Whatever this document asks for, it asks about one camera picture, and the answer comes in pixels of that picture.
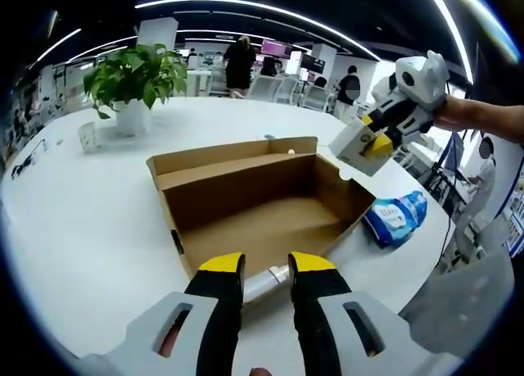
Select blue soft wipes pack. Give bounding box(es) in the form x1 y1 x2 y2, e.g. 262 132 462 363
363 190 429 249

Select white plant pot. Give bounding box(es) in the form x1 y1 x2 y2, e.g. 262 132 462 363
112 99 152 138

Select green leafy plant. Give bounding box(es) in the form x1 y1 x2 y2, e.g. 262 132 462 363
84 43 189 119

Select row of white office chairs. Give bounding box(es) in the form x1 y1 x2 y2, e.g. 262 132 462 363
249 75 341 113

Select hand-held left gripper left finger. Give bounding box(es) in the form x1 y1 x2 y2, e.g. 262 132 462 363
122 251 246 376

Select small white cup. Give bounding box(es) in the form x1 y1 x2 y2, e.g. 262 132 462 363
77 121 98 154

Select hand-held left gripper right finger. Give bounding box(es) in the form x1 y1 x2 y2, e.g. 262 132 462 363
287 251 414 376

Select purple monitor screen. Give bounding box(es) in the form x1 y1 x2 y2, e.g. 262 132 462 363
261 39 294 58

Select black cable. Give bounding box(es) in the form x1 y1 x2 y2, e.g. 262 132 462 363
11 140 46 179

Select white mesh chair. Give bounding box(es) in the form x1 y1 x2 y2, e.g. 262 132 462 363
399 215 517 356

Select white carton box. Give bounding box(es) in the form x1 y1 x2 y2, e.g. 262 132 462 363
328 114 394 177

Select person's right hand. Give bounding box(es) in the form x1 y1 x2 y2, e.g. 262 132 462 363
431 95 488 131

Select brown cardboard shoe box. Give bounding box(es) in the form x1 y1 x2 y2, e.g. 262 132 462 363
146 136 377 281

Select black monitor on stand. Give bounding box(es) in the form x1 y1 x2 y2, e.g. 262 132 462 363
440 134 466 173

